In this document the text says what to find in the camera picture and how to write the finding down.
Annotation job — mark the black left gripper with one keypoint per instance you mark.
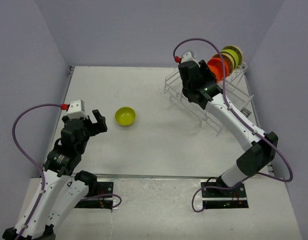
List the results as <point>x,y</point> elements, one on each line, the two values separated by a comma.
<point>101,126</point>

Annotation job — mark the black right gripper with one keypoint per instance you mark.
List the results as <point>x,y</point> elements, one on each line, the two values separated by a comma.
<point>207,72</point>

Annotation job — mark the orange bowl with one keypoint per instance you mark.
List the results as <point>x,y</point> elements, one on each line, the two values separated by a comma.
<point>215,59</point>
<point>217,71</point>

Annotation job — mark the lime green bowl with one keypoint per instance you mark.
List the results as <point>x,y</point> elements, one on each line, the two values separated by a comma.
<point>125,116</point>

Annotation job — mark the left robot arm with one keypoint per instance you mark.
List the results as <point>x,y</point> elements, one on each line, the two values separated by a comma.
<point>47,210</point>

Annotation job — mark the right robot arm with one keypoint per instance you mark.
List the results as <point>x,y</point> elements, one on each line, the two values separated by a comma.
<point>258,145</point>

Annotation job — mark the olive green bowl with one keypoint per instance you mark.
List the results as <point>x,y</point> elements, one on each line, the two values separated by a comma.
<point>234,56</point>

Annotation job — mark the rear tan bowl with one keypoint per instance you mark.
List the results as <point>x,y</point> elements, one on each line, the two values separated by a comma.
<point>237,50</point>

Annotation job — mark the white cutlery holder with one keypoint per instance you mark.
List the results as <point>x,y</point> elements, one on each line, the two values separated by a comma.
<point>246,112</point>

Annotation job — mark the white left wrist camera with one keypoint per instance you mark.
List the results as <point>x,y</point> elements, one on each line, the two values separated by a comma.
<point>76,110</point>

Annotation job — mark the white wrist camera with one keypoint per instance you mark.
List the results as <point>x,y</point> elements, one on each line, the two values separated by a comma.
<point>76,110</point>
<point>188,56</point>

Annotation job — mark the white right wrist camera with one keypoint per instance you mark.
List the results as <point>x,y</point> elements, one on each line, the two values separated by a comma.
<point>188,56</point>

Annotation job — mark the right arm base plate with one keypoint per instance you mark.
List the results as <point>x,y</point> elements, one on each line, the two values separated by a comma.
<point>228,199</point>

